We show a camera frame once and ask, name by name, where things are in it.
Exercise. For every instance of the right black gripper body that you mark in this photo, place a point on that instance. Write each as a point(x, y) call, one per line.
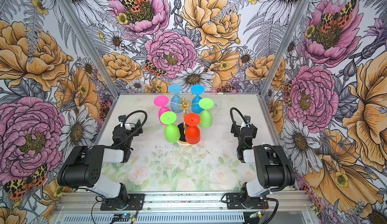
point(240, 127)

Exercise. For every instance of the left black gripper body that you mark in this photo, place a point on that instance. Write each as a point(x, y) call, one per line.
point(127, 123)

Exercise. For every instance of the green wine glass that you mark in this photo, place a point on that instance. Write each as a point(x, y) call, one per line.
point(171, 130)
point(206, 116)

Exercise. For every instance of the red wine glass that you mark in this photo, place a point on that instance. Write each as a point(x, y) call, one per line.
point(192, 132)

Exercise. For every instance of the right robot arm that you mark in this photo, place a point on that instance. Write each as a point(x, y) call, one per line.
point(273, 169)

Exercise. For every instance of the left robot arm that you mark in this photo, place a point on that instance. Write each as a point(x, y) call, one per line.
point(83, 167)

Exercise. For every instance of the pink wine glass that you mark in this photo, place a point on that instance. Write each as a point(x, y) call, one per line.
point(162, 102)

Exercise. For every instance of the left blue wine glass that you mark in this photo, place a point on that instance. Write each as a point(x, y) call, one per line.
point(174, 102)

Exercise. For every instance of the blue wine glass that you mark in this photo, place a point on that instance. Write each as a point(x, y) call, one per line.
point(174, 102)
point(196, 90)

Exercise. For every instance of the right blue wine glass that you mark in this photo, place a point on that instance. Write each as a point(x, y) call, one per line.
point(196, 90)

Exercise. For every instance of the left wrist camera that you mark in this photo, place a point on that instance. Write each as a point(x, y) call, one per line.
point(122, 119)

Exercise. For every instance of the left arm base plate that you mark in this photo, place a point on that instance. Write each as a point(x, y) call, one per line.
point(133, 202)

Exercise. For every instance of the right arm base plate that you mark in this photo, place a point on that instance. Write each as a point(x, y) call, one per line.
point(235, 200)

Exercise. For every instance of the gold wire glass rack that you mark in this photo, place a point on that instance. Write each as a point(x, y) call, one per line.
point(186, 107)

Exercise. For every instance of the aluminium front rail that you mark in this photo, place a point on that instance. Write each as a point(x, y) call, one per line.
point(179, 202)

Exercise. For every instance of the white perforated cable duct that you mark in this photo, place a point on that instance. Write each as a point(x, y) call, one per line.
point(156, 218)

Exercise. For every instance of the left aluminium corner post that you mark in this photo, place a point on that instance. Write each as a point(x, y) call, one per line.
point(71, 13)

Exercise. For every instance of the aluminium corner post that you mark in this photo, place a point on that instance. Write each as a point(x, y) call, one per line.
point(71, 13)
point(293, 23)

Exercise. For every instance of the right aluminium corner post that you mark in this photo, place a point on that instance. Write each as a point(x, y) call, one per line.
point(293, 23)

